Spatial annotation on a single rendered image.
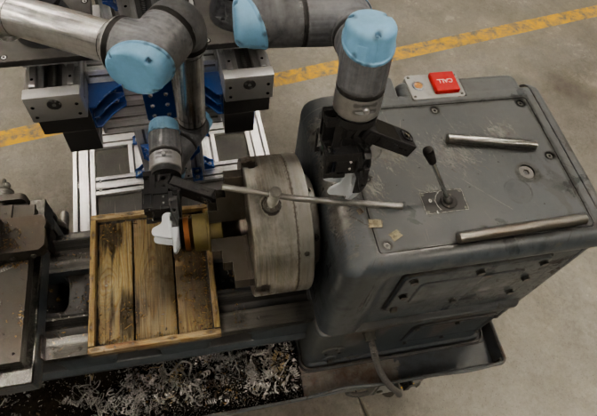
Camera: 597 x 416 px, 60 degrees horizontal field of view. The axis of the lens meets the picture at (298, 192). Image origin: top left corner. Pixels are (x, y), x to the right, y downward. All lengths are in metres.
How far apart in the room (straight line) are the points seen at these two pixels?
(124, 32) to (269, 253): 0.51
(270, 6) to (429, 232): 0.52
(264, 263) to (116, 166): 1.43
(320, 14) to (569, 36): 3.20
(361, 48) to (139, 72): 0.48
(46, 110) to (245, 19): 0.78
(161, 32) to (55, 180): 1.70
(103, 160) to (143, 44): 1.42
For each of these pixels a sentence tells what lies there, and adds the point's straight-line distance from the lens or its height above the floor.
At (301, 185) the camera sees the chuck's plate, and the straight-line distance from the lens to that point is 1.05.
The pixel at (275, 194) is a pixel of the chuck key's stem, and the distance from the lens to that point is 0.94.
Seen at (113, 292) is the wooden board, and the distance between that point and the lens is 1.35.
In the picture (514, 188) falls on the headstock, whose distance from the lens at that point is 1.17.
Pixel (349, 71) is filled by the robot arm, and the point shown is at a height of 1.60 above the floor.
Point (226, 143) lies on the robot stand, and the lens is 2.40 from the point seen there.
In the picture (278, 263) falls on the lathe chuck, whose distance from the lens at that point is 1.05.
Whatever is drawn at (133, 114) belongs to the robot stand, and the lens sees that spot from 1.65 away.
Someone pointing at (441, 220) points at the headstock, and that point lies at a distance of 1.06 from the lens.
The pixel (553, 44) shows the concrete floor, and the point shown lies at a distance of 3.80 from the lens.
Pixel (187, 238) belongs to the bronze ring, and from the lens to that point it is 1.13.
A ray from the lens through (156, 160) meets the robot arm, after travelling 1.24.
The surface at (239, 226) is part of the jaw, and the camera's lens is 1.20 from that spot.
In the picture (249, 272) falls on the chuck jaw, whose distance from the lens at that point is 1.10.
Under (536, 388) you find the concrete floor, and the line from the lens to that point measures 2.47.
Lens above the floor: 2.11
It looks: 57 degrees down
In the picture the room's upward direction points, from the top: 10 degrees clockwise
